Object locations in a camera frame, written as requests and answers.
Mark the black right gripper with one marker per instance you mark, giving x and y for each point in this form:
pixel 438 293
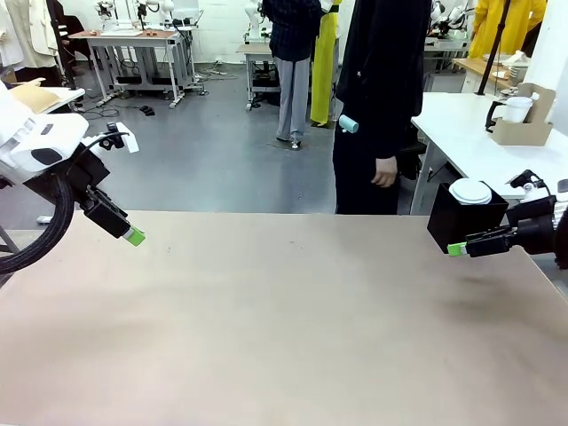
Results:
pixel 532 226

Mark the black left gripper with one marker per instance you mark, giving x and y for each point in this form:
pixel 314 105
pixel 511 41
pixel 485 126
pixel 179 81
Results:
pixel 91 171

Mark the brown cardboard cup carrier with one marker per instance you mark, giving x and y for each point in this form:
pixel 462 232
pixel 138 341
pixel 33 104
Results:
pixel 523 132

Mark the white plastic cup lid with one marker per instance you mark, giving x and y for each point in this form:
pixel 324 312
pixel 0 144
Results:
pixel 519 102

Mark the person's left forearm black sleeve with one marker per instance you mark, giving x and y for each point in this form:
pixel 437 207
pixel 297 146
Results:
pixel 395 133

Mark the person's left hand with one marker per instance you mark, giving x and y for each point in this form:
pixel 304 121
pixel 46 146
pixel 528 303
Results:
pixel 385 172

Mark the black square bin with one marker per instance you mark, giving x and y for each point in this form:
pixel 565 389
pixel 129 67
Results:
pixel 461 222

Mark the black office chair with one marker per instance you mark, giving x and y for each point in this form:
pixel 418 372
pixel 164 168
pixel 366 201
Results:
pixel 412 160

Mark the black floor pedal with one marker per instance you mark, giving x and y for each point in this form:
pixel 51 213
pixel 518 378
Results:
pixel 147 110

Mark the white side table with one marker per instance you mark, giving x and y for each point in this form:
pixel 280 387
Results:
pixel 457 128

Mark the white floor power strip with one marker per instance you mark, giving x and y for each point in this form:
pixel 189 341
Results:
pixel 105 101

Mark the small white table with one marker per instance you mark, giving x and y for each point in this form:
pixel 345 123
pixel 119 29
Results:
pixel 66 95

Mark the brown paper bags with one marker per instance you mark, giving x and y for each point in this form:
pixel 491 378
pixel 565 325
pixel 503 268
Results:
pixel 31 95

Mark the wooden top table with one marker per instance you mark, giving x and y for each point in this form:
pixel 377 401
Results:
pixel 475 66

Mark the stacked white bowls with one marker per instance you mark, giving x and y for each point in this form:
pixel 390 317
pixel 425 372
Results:
pixel 517 66

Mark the grey metal workbench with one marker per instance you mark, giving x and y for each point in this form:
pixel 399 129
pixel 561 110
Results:
pixel 133 40

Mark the black tripod pole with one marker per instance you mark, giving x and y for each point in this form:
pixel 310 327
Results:
pixel 490 57

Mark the black stand pole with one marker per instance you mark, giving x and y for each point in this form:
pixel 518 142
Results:
pixel 62 44

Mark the person in black hoodie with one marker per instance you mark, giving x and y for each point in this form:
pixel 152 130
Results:
pixel 377 66

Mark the hanging white garments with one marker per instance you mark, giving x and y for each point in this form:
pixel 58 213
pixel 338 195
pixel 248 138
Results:
pixel 26 31

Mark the person in yellow coat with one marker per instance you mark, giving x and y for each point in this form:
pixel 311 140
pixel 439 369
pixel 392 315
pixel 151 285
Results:
pixel 510 26

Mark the small brown top workbench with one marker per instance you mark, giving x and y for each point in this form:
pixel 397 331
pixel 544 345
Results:
pixel 257 51

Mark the person in dark plaid shirt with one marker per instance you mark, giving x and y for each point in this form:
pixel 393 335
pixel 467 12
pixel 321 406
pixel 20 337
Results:
pixel 290 80

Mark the hanging yellow apron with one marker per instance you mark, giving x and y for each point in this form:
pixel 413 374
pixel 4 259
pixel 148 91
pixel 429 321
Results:
pixel 324 66

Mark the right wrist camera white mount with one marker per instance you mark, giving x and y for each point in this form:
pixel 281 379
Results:
pixel 528 184

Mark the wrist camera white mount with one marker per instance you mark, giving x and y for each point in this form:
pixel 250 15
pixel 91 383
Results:
pixel 124 137
pixel 528 184

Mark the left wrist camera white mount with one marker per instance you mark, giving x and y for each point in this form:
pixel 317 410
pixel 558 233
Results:
pixel 124 137

